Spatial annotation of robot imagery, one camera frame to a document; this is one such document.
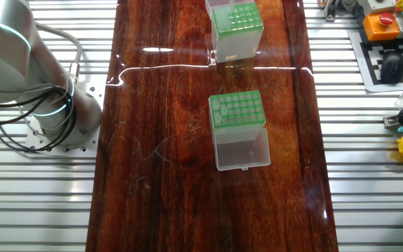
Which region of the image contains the yellow button box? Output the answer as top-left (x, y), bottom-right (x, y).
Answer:
top-left (362, 12), bottom-right (402, 42)

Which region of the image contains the tall translucent green tip box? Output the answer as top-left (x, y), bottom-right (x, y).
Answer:
top-left (208, 90), bottom-right (271, 172)

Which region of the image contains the grey cable with metal plug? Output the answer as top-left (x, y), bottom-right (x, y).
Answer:
top-left (35, 22), bottom-right (83, 85)

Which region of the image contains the glossy brown wooden board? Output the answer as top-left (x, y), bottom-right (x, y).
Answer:
top-left (85, 0), bottom-right (339, 252)

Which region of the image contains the black computer mouse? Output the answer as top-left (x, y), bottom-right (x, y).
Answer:
top-left (379, 50), bottom-right (403, 85)

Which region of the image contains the red emergency stop button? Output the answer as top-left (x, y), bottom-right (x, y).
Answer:
top-left (379, 13), bottom-right (395, 27)

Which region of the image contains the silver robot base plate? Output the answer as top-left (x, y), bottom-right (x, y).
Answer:
top-left (24, 82), bottom-right (106, 157)

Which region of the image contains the low green rack tip box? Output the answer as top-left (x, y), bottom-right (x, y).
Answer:
top-left (204, 0), bottom-right (264, 64)

